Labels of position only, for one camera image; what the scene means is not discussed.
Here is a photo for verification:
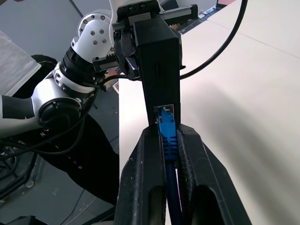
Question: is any black robot torso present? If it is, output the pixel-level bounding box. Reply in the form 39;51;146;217
14;54;120;205

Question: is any black floor equipment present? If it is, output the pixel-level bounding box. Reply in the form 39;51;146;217
0;138;38;200

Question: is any blue Ethernet cable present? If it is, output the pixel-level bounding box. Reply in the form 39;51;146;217
157;107;184;225

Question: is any black flat strip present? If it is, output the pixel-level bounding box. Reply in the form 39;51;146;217
177;13;212;34

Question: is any orange printed box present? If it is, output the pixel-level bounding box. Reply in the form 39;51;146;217
105;67;120;93

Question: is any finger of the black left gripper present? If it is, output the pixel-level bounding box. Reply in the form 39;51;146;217
179;30;187;70
92;30;142;82

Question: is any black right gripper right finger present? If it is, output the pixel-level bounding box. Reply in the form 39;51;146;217
175;123;253;225

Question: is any white sheet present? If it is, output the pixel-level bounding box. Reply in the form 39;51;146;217
0;30;42;97

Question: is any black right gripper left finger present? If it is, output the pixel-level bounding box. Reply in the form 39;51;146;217
114;123;168;225

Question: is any thick black cable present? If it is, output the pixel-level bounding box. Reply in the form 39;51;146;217
180;0;249;80

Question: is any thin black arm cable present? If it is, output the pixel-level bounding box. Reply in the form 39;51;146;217
0;72;129;156

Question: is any small black box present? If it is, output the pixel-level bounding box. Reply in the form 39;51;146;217
133;18;182;128

